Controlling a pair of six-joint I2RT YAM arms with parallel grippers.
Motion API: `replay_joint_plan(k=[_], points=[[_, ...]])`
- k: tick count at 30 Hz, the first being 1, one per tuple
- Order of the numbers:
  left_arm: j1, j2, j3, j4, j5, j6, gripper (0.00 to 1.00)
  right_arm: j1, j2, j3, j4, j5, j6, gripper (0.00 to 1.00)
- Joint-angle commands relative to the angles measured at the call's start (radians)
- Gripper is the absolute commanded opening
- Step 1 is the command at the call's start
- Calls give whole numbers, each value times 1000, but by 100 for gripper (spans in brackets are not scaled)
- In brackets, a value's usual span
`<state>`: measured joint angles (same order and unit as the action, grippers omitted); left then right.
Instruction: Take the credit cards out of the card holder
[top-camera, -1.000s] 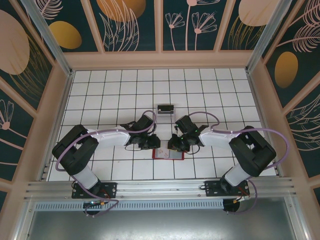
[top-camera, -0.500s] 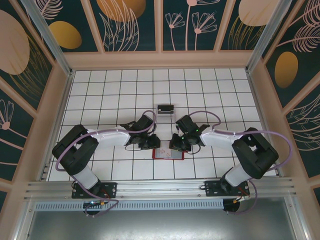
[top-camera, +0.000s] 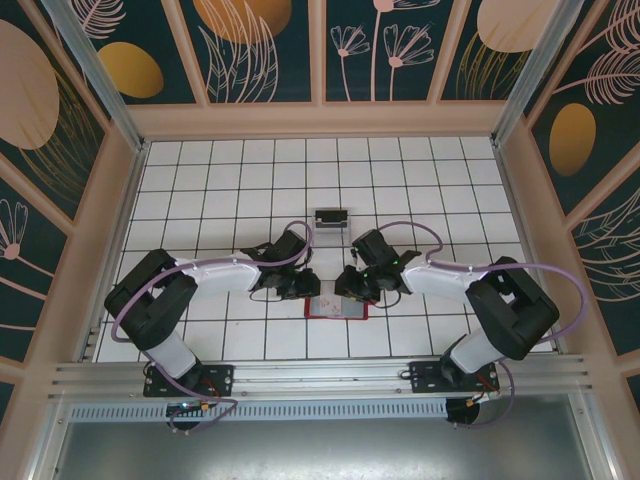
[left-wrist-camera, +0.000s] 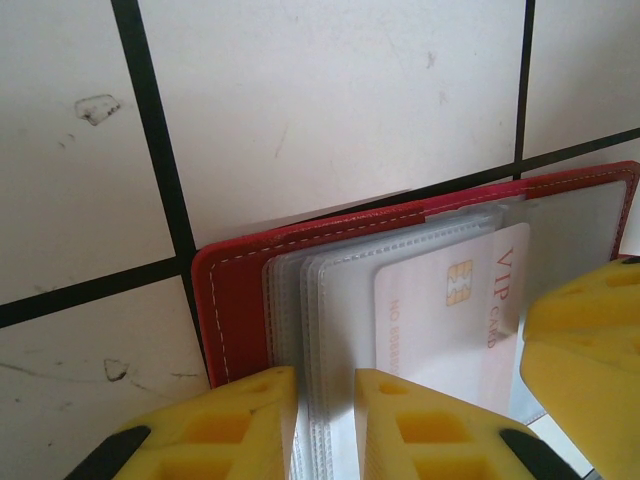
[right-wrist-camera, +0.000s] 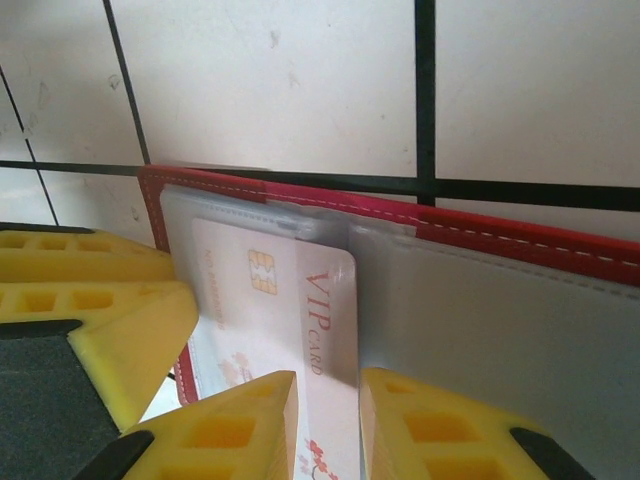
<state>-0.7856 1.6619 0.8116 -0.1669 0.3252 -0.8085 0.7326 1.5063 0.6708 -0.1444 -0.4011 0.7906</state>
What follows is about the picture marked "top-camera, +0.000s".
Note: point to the red leather card holder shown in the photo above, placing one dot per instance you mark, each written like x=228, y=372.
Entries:
x=357, y=312

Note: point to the white VIP blossom card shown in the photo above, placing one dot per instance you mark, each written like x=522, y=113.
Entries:
x=330, y=306

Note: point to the small black box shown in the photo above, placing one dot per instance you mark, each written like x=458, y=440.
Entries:
x=330, y=216

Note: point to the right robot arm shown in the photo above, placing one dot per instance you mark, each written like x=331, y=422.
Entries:
x=440, y=280

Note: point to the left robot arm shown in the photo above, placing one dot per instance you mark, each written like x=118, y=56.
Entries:
x=220, y=275

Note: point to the grey metal sheet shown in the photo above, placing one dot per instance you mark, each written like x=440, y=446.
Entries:
x=320, y=450

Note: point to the dark panel orange circle leaves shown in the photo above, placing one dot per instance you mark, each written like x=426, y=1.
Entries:
x=300, y=75

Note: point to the dark panel beige circle grass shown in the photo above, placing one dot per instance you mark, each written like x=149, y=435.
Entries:
x=465, y=75

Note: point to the dark panel pink leaf outlines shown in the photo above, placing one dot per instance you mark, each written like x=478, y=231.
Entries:
x=610, y=260

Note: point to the dark panel oval and fern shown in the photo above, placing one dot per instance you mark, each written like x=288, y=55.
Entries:
x=572, y=140

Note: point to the dark panel orange oval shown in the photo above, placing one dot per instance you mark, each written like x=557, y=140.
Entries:
x=130, y=70

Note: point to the dark panel single pink flower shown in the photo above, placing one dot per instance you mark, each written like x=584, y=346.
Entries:
x=20, y=240

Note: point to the dark panel large beige circle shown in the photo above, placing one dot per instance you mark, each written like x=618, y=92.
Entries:
x=30, y=100

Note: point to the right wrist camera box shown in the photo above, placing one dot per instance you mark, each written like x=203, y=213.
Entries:
x=375, y=245

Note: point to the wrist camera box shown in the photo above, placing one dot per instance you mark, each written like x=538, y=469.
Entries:
x=289, y=245
x=375, y=245

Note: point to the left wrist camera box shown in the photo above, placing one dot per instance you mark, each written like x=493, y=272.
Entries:
x=289, y=245

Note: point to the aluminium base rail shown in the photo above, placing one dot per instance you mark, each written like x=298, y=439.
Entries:
x=320, y=375

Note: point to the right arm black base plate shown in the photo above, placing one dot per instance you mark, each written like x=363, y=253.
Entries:
x=425, y=377

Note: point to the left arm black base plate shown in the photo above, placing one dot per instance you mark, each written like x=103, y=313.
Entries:
x=220, y=380

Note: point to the aluminium side rail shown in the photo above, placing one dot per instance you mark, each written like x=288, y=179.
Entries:
x=532, y=250
x=114, y=250

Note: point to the dark flower wall panel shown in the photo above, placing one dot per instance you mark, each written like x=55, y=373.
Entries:
x=360, y=75

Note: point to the aluminium corner post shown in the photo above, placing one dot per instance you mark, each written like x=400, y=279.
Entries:
x=525, y=75
x=99, y=75

